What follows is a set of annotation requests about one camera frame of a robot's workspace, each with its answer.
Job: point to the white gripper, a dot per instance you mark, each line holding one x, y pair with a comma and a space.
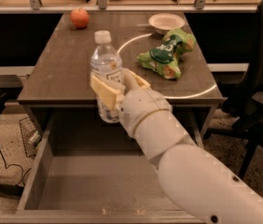
145, 105

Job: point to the clear plastic water bottle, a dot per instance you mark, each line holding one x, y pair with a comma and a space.
106, 61

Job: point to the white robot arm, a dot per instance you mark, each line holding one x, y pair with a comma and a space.
189, 176

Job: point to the grey cabinet with drawer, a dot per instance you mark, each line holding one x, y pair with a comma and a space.
61, 75

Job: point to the open grey top drawer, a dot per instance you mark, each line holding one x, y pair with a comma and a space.
88, 173

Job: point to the green chip bag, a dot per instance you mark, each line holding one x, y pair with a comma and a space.
164, 59

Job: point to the white bowl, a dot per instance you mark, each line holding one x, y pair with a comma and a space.
165, 22

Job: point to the red apple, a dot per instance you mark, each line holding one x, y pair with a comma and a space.
79, 18

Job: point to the black office chair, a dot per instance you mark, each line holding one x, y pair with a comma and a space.
245, 102

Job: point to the black wire basket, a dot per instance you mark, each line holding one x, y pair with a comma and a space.
30, 137

